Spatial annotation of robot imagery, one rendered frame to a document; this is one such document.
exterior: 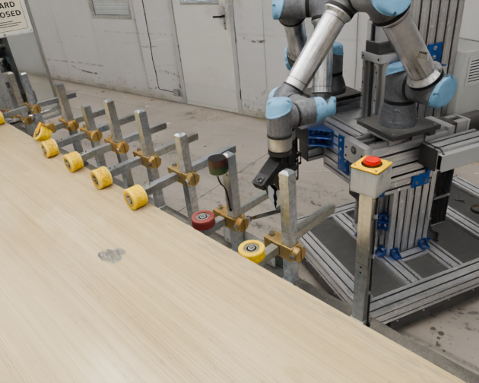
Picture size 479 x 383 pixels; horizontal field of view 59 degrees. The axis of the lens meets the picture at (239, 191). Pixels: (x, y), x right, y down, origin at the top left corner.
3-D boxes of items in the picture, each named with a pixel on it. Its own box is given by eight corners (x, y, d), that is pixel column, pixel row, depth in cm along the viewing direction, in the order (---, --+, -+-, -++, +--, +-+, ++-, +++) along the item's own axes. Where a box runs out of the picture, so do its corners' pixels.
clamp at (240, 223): (223, 215, 159) (222, 204, 157) (249, 227, 151) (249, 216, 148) (213, 221, 156) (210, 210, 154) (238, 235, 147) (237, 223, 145)
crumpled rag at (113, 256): (130, 250, 132) (128, 244, 131) (118, 264, 126) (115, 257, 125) (106, 246, 135) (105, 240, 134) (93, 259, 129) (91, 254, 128)
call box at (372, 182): (364, 182, 107) (366, 153, 104) (390, 190, 103) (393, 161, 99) (349, 193, 103) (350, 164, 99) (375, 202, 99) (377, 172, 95)
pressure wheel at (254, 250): (240, 268, 136) (237, 239, 130) (265, 265, 136) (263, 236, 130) (242, 285, 129) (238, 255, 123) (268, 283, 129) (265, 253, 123)
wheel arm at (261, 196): (279, 187, 173) (278, 178, 171) (286, 189, 171) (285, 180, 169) (198, 237, 148) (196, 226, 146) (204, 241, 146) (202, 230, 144)
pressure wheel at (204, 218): (207, 232, 155) (203, 206, 149) (222, 241, 149) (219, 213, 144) (191, 243, 150) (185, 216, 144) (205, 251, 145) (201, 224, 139)
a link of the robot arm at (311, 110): (309, 90, 134) (279, 96, 130) (331, 99, 125) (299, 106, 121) (309, 114, 138) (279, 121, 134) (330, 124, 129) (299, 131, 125)
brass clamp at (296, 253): (275, 240, 144) (274, 228, 141) (307, 256, 135) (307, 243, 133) (263, 249, 140) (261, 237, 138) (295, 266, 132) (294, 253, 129)
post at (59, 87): (85, 164, 241) (59, 80, 217) (87, 166, 239) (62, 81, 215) (79, 166, 239) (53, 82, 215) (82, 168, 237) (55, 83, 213)
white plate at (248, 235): (226, 239, 166) (223, 218, 161) (276, 267, 149) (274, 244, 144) (224, 240, 166) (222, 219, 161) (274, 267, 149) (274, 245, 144)
